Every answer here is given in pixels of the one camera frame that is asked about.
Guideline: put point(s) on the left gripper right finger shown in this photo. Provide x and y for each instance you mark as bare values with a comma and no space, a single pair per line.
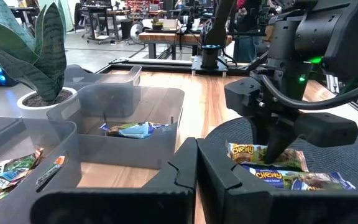
259,208

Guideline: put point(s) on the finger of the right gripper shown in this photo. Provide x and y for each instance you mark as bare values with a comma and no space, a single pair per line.
259,133
280,140

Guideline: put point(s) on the black aluminium table frame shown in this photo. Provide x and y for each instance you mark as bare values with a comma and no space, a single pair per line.
154,67

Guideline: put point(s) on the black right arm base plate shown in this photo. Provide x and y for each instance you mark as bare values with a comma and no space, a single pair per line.
196,66

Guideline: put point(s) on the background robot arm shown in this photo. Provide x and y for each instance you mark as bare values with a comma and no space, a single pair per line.
186,18

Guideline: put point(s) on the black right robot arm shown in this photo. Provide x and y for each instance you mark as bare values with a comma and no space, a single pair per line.
346,31

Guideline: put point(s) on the wooden top background table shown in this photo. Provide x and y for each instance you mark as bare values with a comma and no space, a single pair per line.
166,38

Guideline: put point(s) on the white floor fan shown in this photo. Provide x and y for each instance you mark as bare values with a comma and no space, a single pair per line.
135,31

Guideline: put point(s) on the translucent grey plastic bin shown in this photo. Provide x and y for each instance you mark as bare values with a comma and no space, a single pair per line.
126,77
57,140
154,149

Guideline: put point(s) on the person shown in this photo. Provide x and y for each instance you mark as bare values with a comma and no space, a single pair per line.
247,49

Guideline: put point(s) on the black trash bin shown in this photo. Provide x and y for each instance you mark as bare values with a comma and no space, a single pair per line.
126,29

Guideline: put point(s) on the black equipment cart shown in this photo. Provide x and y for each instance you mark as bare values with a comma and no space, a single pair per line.
99,18

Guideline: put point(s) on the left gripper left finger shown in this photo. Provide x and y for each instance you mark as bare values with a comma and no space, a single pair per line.
120,208

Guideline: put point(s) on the small white box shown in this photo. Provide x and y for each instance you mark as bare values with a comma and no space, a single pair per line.
169,24

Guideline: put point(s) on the green snake plant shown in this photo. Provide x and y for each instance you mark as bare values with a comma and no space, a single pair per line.
45,56

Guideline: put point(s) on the white round plant pot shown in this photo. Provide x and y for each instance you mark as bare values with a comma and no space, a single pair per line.
30,112

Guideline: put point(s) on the dark round woven placemat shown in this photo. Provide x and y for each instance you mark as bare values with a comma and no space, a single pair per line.
337,161

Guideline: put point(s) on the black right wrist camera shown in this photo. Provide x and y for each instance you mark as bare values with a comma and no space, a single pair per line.
241,96

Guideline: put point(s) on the dark blue granola bar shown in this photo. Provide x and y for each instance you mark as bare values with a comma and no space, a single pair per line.
306,182
135,130

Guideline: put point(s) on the small potted plant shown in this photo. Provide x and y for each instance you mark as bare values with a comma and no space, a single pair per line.
157,24

